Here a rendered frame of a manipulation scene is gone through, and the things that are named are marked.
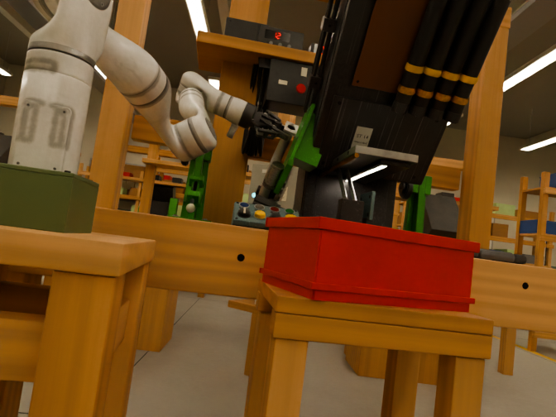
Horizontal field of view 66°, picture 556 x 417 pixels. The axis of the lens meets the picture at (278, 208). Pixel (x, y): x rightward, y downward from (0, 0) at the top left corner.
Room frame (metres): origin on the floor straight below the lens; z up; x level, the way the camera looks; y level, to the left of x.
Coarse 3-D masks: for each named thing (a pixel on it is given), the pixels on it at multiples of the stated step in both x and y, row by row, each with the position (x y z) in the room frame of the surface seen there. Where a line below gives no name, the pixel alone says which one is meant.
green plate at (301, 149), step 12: (312, 108) 1.16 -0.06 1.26; (312, 120) 1.18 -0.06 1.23; (300, 132) 1.16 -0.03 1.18; (312, 132) 1.18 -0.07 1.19; (300, 144) 1.17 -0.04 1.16; (312, 144) 1.18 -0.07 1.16; (288, 156) 1.21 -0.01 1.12; (300, 156) 1.17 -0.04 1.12; (312, 156) 1.18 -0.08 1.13; (312, 168) 1.21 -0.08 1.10
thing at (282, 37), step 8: (264, 32) 1.43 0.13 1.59; (272, 32) 1.43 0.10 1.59; (280, 32) 1.43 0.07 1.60; (288, 32) 1.44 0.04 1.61; (296, 32) 1.44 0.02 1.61; (264, 40) 1.43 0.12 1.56; (272, 40) 1.43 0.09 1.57; (280, 40) 1.43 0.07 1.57; (288, 40) 1.44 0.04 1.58; (296, 40) 1.44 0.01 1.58; (296, 48) 1.44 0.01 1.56
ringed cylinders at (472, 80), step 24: (432, 0) 0.92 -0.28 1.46; (456, 0) 0.92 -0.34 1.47; (480, 0) 0.92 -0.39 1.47; (504, 0) 0.92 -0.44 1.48; (432, 24) 0.94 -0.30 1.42; (456, 24) 0.95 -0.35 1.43; (456, 48) 0.99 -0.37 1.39; (480, 48) 0.98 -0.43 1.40; (408, 72) 1.02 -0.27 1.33; (432, 72) 1.01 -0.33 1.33; (456, 72) 1.01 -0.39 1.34; (408, 96) 1.05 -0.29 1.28; (432, 96) 1.05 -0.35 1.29; (456, 96) 1.06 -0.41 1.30; (456, 120) 1.09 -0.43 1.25
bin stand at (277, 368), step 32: (256, 320) 0.86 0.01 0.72; (288, 320) 0.62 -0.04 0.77; (320, 320) 0.63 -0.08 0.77; (352, 320) 0.64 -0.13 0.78; (384, 320) 0.64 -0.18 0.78; (416, 320) 0.65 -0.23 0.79; (448, 320) 0.66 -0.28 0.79; (480, 320) 0.66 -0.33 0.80; (256, 352) 0.82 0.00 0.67; (288, 352) 0.63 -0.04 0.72; (416, 352) 0.87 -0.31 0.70; (448, 352) 0.66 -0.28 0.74; (480, 352) 0.66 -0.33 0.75; (256, 384) 0.83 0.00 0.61; (288, 384) 0.63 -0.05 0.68; (384, 384) 0.91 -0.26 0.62; (416, 384) 0.87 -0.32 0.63; (448, 384) 0.68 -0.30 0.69; (480, 384) 0.67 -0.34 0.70; (256, 416) 0.83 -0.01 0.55; (288, 416) 0.63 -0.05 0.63; (384, 416) 0.89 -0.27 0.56; (448, 416) 0.67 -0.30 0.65
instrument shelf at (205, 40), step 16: (208, 32) 1.37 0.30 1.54; (208, 48) 1.41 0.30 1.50; (224, 48) 1.40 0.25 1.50; (240, 48) 1.39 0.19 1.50; (256, 48) 1.39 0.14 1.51; (272, 48) 1.40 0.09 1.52; (288, 48) 1.41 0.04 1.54; (208, 64) 1.55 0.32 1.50; (256, 64) 1.49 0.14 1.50; (304, 64) 1.44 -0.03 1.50
